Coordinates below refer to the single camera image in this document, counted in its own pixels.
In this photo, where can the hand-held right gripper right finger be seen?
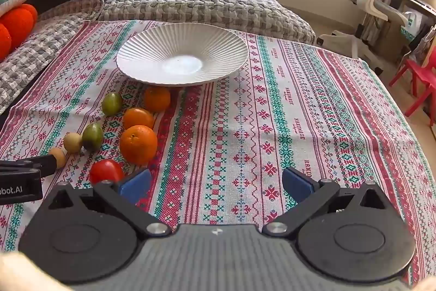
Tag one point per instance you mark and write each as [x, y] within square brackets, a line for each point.
[297, 183]

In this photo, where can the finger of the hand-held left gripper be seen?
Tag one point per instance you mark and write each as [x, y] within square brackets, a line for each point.
[37, 164]

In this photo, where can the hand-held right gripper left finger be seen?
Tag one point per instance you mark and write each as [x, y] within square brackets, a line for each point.
[136, 184]

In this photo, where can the small tan fruit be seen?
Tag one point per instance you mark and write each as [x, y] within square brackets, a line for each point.
[60, 156]
[73, 142]

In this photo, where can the red tomato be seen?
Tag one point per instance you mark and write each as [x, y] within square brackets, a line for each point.
[106, 171]

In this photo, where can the large orange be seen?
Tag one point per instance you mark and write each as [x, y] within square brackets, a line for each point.
[138, 144]

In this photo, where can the green round fruit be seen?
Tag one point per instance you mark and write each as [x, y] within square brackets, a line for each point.
[111, 103]
[92, 137]

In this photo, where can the white ribbed plate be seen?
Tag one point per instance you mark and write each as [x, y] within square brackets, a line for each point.
[182, 54]

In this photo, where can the printed patterned tablecloth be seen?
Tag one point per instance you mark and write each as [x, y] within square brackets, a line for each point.
[238, 127]

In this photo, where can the grey quilted sofa cover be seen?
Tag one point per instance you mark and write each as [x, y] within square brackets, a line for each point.
[37, 42]

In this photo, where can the orange knitted cushion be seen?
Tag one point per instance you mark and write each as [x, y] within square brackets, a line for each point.
[17, 25]

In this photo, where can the red plastic chair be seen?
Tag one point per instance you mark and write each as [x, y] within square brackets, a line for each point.
[420, 79]

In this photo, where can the grey quilted ottoman cover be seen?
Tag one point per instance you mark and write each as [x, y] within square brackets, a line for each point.
[204, 4]

